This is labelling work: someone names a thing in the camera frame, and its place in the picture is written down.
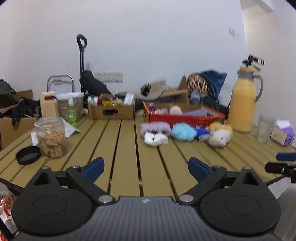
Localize tan carton box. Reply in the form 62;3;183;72
40;91;59;118

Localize black bag on trolley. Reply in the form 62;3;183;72
79;70;111;96

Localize black camera tripod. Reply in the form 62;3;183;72
242;54;265;73

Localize dark blue cloth bag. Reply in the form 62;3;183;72
198;70;227;100

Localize small brown cardboard box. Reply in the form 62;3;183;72
87;93;135;120

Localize woven rattan ball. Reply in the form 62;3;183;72
187;74;209;96

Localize clear jar with snacks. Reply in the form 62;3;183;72
34;117;67;160

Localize white sponge block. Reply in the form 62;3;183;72
144;132;169;147

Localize blue handkerchief tissue pack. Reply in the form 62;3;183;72
195;126;210;142

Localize purple fluffy headband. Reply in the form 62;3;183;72
140;121;171;137

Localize black jar lid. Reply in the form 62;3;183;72
16;146;41;166

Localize white wall socket strip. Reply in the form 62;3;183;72
94;72;123;83

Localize large brown cardboard box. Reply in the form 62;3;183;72
115;75;192;105

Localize beige plush mat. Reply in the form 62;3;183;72
140;80;167;99

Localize left cardboard box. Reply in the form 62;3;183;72
1;90;38;149

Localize metal folding chair frame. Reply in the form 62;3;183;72
47;75;75;92

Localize dark green backpack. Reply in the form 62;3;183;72
0;79;19;108

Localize white paper label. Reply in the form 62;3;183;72
63;119;80;138

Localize purple linen pillow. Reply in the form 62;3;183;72
182;108;220;117

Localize clear container with snacks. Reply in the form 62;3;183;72
55;92;84;121

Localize white small bottle box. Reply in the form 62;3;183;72
123;92;135;105

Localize pink satin bow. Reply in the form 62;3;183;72
148;103;169;115

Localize white foam cylinder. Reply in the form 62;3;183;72
169;105;182;115

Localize yellow thermos jug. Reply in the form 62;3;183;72
227;66;263;133

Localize white and yellow plush toy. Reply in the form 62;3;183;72
206;122;233;148

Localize green spray bottle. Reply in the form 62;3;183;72
68;96;77;126

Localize blue fluffy plush toy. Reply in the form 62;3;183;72
171;123;197;142

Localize purple tissue pack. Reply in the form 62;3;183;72
271;120;295;146

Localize black strap bag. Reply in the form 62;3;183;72
1;97;42;126

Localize black trolley handle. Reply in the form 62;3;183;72
76;34;88;77

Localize clear drinking glass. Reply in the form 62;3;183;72
256;114;275;144

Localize red cardboard box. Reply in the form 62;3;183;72
143;101;226;127

